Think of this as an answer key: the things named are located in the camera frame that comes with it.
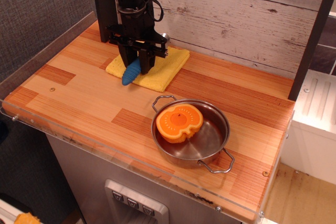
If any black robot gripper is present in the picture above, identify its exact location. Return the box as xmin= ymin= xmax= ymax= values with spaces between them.
xmin=107 ymin=8 xmax=158 ymax=74

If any blue handled metal spoon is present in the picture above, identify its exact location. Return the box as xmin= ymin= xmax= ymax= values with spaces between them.
xmin=122 ymin=33 xmax=170 ymax=86

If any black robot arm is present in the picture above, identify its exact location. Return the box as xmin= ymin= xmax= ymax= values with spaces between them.
xmin=107 ymin=0 xmax=167 ymax=74

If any yellow folded cloth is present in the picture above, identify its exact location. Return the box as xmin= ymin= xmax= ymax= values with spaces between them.
xmin=106 ymin=47 xmax=190 ymax=92

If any orange toy fruit half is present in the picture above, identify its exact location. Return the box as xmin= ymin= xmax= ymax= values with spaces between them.
xmin=155 ymin=103 xmax=204 ymax=144

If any stainless steel pot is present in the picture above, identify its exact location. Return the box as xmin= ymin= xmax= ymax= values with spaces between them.
xmin=151 ymin=98 xmax=235 ymax=174

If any silver dispenser button panel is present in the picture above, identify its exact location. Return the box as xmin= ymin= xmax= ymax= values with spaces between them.
xmin=104 ymin=179 xmax=170 ymax=223

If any white toy sink unit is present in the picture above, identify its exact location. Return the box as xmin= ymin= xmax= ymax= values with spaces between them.
xmin=281 ymin=70 xmax=335 ymax=184

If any yellow object at bottom left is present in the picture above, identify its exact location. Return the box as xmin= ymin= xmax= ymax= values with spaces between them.
xmin=14 ymin=212 xmax=41 ymax=224

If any dark left shelf post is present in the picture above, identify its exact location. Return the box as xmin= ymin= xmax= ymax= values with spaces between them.
xmin=94 ymin=0 xmax=118 ymax=42

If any dark shelf post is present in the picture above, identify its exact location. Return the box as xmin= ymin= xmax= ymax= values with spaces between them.
xmin=288 ymin=0 xmax=334 ymax=101
xmin=94 ymin=0 xmax=118 ymax=42

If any dark right shelf post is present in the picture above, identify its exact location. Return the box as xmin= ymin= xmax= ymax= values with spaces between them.
xmin=288 ymin=0 xmax=334 ymax=101

